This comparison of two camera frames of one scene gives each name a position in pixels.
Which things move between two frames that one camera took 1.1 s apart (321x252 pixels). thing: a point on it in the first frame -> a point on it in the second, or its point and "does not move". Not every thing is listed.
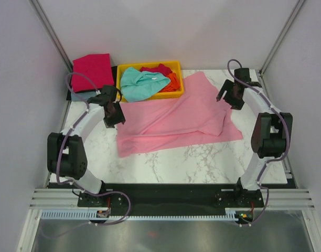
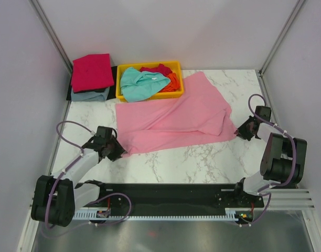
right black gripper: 237,104 -> 241,131
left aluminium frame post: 54,38 does not move
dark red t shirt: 163,70 does not move
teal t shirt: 136,85 does not move
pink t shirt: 201,116 does not move
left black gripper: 119,119 -> 119,150
